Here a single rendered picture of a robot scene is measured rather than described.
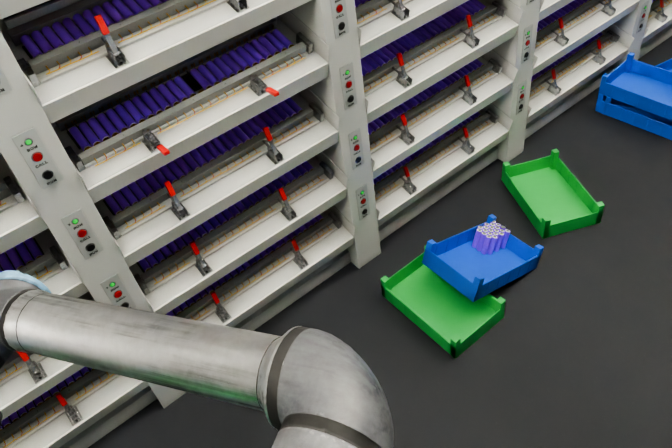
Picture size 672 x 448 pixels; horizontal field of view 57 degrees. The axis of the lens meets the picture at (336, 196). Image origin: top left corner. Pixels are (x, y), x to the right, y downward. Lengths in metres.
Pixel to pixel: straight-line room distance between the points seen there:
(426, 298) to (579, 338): 0.43
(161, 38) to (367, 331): 1.01
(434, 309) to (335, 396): 1.24
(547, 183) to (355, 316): 0.84
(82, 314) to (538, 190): 1.66
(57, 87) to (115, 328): 0.53
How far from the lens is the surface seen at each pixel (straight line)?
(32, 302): 0.96
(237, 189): 1.48
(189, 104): 1.36
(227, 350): 0.73
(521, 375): 1.76
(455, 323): 1.83
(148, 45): 1.25
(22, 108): 1.19
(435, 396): 1.72
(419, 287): 1.91
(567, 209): 2.17
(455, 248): 1.94
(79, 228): 1.34
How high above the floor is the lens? 1.51
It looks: 43 degrees down
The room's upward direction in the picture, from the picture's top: 9 degrees counter-clockwise
